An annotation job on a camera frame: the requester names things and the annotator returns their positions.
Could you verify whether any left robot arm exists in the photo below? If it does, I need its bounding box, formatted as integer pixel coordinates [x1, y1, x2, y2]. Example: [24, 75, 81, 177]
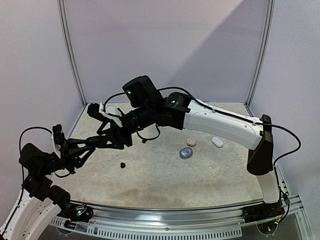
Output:
[0, 143, 95, 240]

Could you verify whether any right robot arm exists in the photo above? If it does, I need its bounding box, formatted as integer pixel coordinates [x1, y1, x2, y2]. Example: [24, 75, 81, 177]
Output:
[89, 75, 280, 218]

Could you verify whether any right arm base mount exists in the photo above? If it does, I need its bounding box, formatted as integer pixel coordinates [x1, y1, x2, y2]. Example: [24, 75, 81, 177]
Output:
[242, 200, 288, 223]

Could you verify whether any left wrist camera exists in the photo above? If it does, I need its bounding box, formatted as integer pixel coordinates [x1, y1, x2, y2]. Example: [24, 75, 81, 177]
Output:
[51, 124, 66, 158]

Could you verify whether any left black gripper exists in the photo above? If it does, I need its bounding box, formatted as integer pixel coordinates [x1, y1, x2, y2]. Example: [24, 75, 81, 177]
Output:
[38, 137, 95, 175]

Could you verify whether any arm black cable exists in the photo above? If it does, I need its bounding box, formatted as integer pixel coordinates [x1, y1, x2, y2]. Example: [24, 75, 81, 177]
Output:
[103, 86, 302, 167]
[17, 126, 73, 179]

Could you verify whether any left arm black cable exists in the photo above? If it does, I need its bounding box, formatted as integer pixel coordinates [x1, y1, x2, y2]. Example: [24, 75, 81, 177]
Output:
[17, 126, 73, 179]

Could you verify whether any pink charging case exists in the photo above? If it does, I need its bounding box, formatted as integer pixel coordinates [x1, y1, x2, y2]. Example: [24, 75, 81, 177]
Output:
[186, 138, 197, 147]

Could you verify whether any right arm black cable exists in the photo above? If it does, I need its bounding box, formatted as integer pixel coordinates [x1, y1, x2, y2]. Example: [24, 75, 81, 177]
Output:
[103, 86, 302, 167]

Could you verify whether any aluminium front rail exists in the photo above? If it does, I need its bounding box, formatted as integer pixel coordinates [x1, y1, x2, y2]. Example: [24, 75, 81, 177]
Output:
[39, 195, 313, 240]

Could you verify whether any purple charging case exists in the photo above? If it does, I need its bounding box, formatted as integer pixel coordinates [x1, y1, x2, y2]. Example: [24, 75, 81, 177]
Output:
[179, 147, 193, 159]

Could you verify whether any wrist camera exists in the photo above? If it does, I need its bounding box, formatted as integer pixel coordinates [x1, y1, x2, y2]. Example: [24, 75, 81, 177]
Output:
[51, 124, 66, 158]
[87, 102, 123, 128]

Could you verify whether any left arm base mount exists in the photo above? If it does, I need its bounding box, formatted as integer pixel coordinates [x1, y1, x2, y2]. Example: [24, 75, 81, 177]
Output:
[57, 202, 94, 223]

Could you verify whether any black charging case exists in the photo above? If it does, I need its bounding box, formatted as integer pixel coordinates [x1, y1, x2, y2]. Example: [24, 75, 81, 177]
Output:
[85, 135, 103, 148]

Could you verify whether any right aluminium frame post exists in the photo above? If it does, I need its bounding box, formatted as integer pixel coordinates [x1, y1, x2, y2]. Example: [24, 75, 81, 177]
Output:
[244, 0, 275, 109]

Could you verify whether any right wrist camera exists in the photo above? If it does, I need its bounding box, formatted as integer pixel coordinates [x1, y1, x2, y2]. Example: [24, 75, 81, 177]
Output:
[87, 102, 123, 128]

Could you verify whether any white charging case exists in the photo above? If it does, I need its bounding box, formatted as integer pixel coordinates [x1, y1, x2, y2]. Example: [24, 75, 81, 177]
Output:
[211, 136, 224, 148]

